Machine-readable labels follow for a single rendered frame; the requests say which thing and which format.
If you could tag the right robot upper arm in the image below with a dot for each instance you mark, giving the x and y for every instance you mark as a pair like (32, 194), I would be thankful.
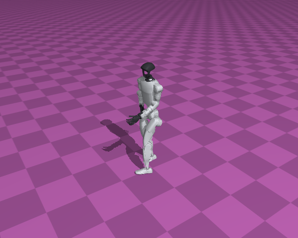
(139, 93)

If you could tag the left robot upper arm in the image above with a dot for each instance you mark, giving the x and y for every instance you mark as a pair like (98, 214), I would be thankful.
(158, 90)

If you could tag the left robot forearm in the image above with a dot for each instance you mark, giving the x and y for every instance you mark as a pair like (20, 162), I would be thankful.
(149, 109)

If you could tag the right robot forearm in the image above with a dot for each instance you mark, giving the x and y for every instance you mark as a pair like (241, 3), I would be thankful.
(141, 102)

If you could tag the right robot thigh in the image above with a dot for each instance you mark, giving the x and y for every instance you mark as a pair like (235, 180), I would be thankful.
(143, 124)

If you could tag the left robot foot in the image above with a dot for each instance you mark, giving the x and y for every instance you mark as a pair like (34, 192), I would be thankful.
(143, 171)

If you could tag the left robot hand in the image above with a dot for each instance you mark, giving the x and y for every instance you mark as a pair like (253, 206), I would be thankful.
(134, 119)

